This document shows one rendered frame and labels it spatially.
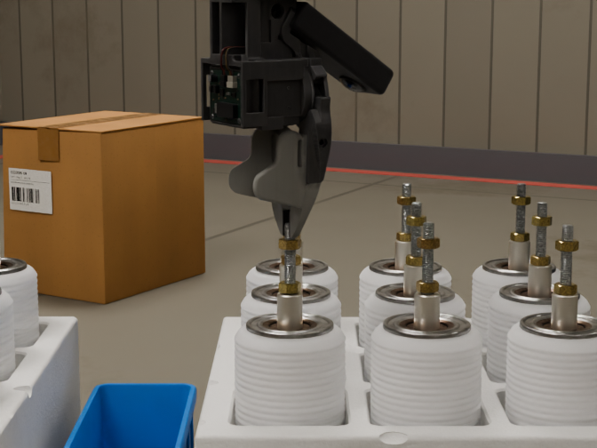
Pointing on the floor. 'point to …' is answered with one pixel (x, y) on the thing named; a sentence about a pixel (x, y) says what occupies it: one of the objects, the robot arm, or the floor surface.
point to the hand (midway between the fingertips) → (296, 220)
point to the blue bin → (136, 417)
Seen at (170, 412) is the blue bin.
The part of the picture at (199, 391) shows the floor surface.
